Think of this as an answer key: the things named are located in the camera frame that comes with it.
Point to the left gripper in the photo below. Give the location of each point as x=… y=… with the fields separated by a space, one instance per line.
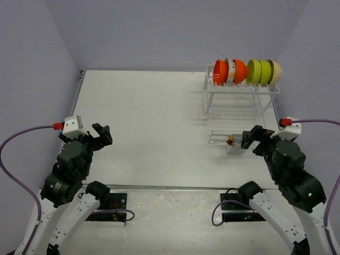
x=105 y=138

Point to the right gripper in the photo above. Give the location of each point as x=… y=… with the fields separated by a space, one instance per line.
x=260 y=130

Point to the green bowl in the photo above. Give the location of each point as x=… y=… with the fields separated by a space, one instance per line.
x=265 y=72
x=254 y=71

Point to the floral patterned white bowl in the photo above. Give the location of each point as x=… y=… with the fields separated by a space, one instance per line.
x=231 y=71

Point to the orange bowl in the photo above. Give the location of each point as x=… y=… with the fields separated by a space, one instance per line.
x=241 y=71
x=220 y=72

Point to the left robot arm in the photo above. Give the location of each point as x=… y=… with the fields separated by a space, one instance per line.
x=54 y=226

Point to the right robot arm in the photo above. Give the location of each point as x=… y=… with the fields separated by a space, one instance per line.
x=303 y=191

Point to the white cutlery holder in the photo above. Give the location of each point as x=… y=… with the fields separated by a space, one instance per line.
x=236 y=150

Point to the gold leaf-shaped utensil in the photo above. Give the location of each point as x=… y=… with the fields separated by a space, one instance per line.
x=230 y=141

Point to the beige bowl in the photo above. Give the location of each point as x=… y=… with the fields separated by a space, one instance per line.
x=276 y=72

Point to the white wire dish rack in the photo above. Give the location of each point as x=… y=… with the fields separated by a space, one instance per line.
x=232 y=109

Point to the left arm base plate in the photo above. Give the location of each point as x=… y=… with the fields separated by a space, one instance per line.
x=114 y=201

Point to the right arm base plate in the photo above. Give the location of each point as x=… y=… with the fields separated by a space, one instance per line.
x=232 y=212

